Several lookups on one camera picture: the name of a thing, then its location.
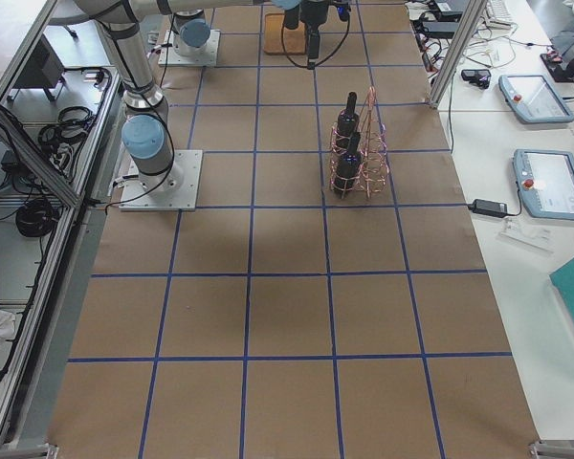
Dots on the aluminium frame post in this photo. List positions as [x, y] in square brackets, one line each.
[461, 38]

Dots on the copper wire wine rack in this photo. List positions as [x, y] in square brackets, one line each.
[374, 170]

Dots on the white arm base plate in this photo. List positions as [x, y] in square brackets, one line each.
[178, 191]
[186, 56]

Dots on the near teach pendant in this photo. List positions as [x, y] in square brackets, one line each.
[545, 180]

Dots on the black power brick on table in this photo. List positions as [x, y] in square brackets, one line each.
[488, 208]

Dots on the wooden tray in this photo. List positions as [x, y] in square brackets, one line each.
[278, 40]

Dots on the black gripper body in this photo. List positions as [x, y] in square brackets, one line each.
[311, 14]

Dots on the teach pendant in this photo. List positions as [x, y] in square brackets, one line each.
[534, 99]
[545, 180]

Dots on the far teach pendant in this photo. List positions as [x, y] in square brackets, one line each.
[534, 99]

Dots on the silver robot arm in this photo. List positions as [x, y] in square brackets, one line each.
[191, 30]
[119, 21]

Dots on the black box under frame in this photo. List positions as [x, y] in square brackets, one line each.
[43, 70]

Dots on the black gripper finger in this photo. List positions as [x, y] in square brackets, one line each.
[313, 41]

